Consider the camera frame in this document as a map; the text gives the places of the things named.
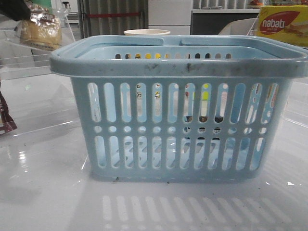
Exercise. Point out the yellow nabati wafer box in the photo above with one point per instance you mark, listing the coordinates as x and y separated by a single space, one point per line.
287 24

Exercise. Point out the white paper cup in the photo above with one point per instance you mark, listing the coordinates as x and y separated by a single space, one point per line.
146 32

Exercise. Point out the white drawer cabinet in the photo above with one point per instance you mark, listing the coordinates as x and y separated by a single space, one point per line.
171 15

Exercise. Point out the clear acrylic left shelf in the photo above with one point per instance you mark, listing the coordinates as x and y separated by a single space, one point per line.
19 60

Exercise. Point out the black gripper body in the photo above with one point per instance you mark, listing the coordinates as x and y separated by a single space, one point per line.
15 9

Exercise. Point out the brown snack bag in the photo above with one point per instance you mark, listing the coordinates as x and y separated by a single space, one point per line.
7 123

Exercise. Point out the bread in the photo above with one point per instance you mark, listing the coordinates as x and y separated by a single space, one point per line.
43 29

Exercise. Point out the light blue plastic basket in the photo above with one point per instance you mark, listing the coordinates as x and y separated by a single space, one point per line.
179 108

